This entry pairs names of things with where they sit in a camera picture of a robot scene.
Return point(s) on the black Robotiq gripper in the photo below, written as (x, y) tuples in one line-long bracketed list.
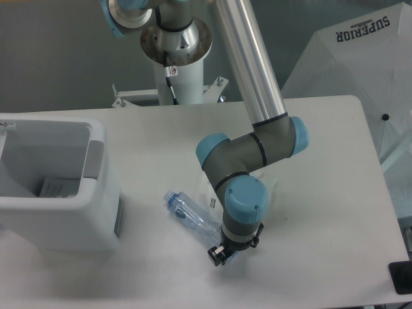
[(220, 255)]

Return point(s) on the clear crushed plastic bottle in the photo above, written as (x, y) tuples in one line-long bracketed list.
[(197, 221)]

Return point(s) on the white plastic wrapper with print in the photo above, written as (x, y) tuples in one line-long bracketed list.
[(205, 196)]

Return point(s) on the silver and grey robot arm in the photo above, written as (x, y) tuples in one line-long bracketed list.
[(176, 42)]

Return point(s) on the white plastic trash can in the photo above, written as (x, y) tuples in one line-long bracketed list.
[(59, 189)]

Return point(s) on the black device at table edge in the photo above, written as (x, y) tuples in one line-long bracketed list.
[(401, 276)]

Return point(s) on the white Superior umbrella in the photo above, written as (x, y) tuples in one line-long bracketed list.
[(368, 57)]

